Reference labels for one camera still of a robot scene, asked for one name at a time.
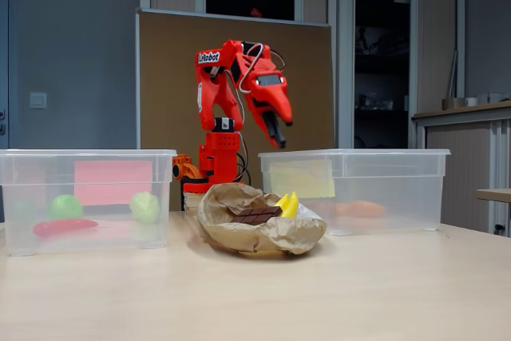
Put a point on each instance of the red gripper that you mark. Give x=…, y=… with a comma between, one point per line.
x=267, y=98

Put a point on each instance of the orange toy waffle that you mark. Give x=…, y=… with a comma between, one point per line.
x=327, y=210

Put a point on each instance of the light green toy lettuce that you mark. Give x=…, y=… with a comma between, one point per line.
x=144, y=207

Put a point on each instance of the green toy apple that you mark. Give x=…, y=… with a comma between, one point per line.
x=66, y=207

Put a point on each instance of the red toy chili pepper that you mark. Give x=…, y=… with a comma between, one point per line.
x=64, y=227

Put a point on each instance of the red robot arm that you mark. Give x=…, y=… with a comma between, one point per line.
x=215, y=89

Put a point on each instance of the yellow-green sticky note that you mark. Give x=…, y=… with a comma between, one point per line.
x=303, y=177

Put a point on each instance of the clear plastic bin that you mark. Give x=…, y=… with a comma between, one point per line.
x=391, y=181
x=40, y=181

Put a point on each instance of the pink sticky note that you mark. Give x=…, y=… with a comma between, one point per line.
x=113, y=183

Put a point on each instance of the yellow toy banana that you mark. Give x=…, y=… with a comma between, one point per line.
x=289, y=205

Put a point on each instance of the brown toy chocolate bar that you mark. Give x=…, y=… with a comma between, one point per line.
x=257, y=215

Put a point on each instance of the clear plastic film bag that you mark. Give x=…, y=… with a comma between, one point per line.
x=309, y=213

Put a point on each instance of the orange printed clamp part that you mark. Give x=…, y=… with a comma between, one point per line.
x=183, y=168

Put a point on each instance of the brown cork board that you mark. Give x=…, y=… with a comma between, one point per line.
x=171, y=97

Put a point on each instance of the wooden base block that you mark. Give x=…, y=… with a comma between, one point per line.
x=192, y=201

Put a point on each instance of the crumpled brown paper bag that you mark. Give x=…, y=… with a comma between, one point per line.
x=255, y=235

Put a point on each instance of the brown tape roll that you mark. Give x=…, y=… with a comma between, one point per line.
x=453, y=104

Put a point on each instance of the grey roller-door cabinet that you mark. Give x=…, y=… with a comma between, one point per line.
x=467, y=157

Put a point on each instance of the white cups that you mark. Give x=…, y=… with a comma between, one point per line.
x=489, y=98

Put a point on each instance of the beige side table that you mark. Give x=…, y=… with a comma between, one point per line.
x=495, y=195

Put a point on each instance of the white light switch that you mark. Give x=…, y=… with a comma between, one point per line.
x=38, y=100

